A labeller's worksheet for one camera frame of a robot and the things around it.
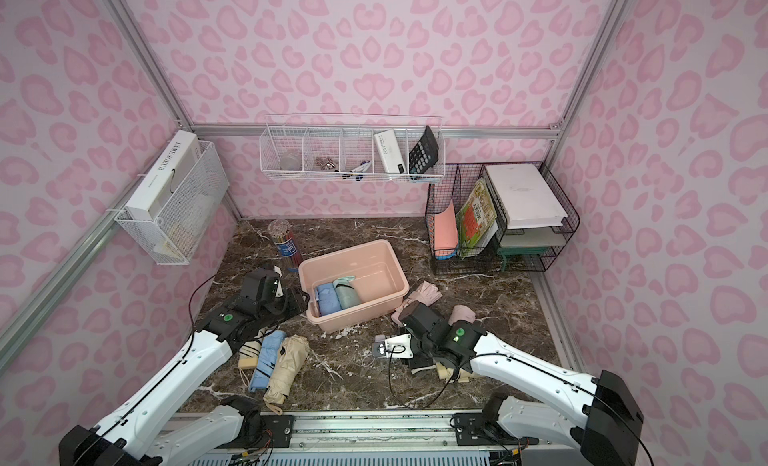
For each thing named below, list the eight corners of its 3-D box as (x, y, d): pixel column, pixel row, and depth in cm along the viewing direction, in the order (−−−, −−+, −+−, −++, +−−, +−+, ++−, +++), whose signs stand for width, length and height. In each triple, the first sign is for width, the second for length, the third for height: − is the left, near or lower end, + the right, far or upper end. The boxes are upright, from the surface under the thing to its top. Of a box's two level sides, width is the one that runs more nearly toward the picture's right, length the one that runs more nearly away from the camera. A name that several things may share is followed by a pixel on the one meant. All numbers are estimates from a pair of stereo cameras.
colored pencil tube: (283, 272, 106) (264, 236, 91) (288, 256, 111) (270, 219, 96) (302, 272, 106) (286, 236, 91) (306, 256, 111) (291, 219, 96)
